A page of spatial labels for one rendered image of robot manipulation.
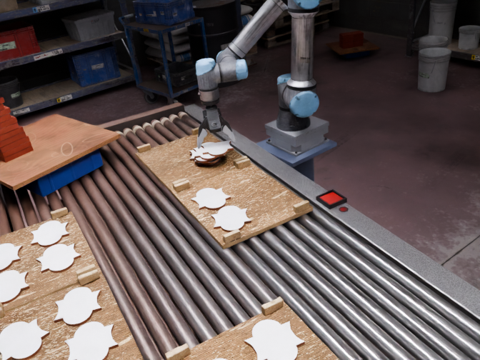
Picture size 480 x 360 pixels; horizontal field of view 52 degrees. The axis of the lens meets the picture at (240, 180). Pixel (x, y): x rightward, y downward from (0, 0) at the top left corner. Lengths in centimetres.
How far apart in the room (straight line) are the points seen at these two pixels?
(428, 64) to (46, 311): 434
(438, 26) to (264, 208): 475
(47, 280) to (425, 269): 110
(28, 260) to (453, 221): 247
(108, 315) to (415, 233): 217
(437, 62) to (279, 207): 365
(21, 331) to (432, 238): 236
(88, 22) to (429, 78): 363
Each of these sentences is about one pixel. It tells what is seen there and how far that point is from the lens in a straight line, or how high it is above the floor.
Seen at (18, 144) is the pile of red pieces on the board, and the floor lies 109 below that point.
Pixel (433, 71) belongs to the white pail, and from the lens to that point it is 518.
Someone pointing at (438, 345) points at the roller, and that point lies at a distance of 131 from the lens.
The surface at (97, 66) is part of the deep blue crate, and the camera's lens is 602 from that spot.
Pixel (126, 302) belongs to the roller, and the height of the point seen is 92.
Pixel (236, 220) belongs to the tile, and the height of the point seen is 95.
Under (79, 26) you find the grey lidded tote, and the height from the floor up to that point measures 81.
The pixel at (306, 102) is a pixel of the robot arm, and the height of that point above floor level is 114.
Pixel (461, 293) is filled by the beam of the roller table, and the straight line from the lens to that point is 144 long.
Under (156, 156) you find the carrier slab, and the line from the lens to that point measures 215.
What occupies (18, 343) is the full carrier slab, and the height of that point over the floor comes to 95.
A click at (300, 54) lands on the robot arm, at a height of 133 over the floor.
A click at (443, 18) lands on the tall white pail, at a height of 44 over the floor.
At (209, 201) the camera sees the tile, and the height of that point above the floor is 95.
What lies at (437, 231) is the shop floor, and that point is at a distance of 322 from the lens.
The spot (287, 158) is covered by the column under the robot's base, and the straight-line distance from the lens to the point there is 214.
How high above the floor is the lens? 188
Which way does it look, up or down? 30 degrees down
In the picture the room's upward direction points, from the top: 7 degrees counter-clockwise
